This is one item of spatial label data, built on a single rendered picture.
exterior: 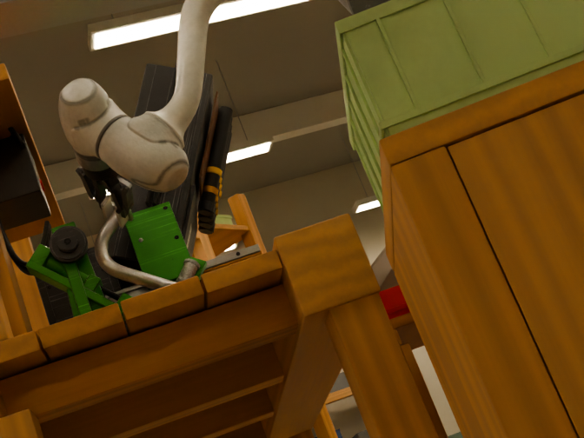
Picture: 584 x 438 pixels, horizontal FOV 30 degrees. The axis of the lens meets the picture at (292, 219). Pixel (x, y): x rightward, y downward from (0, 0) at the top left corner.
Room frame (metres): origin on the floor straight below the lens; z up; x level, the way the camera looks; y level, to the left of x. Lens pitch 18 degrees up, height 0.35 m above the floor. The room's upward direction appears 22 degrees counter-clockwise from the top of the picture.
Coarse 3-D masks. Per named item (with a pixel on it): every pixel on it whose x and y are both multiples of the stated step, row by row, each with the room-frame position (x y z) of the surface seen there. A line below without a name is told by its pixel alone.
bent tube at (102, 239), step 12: (132, 216) 2.31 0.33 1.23; (108, 228) 2.27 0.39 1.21; (96, 240) 2.26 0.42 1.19; (108, 240) 2.27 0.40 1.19; (96, 252) 2.25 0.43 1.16; (108, 252) 2.26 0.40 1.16; (108, 264) 2.24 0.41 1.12; (120, 276) 2.24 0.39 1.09; (132, 276) 2.24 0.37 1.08; (144, 276) 2.24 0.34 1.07; (156, 276) 2.24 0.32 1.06; (156, 288) 2.24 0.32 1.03
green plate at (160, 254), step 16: (160, 208) 2.40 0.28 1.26; (128, 224) 2.38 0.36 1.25; (144, 224) 2.38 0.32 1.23; (160, 224) 2.39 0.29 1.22; (176, 224) 2.39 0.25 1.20; (144, 240) 2.37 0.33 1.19; (160, 240) 2.37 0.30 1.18; (176, 240) 2.38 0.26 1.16; (144, 256) 2.36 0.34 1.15; (160, 256) 2.36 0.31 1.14; (176, 256) 2.36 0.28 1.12; (160, 272) 2.35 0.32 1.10; (176, 272) 2.35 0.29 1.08
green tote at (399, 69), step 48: (432, 0) 1.23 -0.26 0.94; (480, 0) 1.23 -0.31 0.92; (528, 0) 1.23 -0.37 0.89; (576, 0) 1.23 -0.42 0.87; (384, 48) 1.23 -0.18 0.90; (432, 48) 1.23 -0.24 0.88; (480, 48) 1.23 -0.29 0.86; (528, 48) 1.23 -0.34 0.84; (576, 48) 1.22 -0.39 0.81; (384, 96) 1.23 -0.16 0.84; (432, 96) 1.23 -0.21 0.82; (480, 96) 1.23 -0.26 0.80
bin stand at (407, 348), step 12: (396, 324) 2.32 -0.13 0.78; (408, 324) 2.33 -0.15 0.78; (408, 336) 2.48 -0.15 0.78; (420, 336) 2.54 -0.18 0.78; (408, 348) 2.33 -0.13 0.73; (408, 360) 2.33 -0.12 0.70; (420, 372) 2.33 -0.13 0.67; (420, 384) 2.33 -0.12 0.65; (432, 408) 2.33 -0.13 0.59; (432, 420) 2.33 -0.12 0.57; (444, 432) 2.33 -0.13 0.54
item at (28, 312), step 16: (0, 240) 2.08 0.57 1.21; (0, 256) 2.07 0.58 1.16; (0, 272) 2.06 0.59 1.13; (16, 272) 3.05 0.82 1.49; (0, 288) 2.06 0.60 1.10; (16, 288) 2.11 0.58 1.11; (32, 288) 3.06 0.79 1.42; (0, 304) 1.71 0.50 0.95; (16, 304) 2.07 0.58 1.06; (32, 304) 3.06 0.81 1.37; (0, 320) 1.69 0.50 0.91; (16, 320) 2.06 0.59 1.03; (32, 320) 3.05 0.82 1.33; (0, 336) 1.69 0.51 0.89
